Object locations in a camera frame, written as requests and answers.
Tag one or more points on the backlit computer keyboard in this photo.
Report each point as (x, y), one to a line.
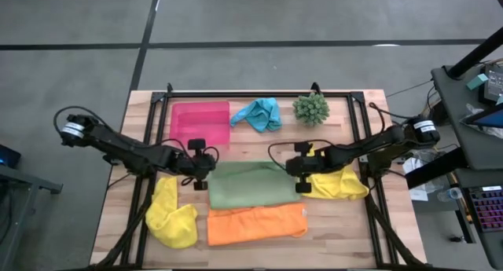
(489, 208)

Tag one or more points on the green artificial potted plant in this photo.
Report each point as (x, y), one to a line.
(311, 109)

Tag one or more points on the black aluminium rig frame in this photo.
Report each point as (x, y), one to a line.
(255, 94)

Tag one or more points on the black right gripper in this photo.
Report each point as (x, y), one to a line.
(306, 164)

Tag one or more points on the dark computer desk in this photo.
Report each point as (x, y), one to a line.
(461, 176)

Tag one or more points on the white paper sheet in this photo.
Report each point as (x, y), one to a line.
(416, 184)

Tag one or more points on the grey metal shelf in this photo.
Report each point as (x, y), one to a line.
(23, 184)

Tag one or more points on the blue microfiber towel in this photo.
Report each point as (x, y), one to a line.
(261, 114)

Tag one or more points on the green microfiber towel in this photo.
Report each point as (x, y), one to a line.
(251, 184)

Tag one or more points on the small teal box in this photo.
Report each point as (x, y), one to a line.
(477, 81)

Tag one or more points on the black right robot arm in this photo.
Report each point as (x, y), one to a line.
(373, 143)

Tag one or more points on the orange microfiber towel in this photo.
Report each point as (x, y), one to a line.
(255, 224)

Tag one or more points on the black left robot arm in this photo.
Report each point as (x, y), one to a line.
(129, 151)

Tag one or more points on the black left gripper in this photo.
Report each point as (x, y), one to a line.
(198, 164)

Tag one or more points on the grey side desk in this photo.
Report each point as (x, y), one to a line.
(479, 153)

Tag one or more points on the yellow microfiber towel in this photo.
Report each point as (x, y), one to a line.
(171, 220)
(338, 186)

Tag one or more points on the dark device with blue light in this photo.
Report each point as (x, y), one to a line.
(8, 156)

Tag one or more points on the black slanted pole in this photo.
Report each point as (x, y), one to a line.
(471, 55)

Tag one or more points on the clear plastic water bottle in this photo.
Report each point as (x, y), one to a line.
(452, 193)

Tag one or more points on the pink translucent plastic tray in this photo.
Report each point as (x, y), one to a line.
(200, 123)

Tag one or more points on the tablet with blue screen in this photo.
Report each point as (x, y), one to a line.
(489, 118)

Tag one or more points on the black electronic device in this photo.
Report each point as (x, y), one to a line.
(493, 86)

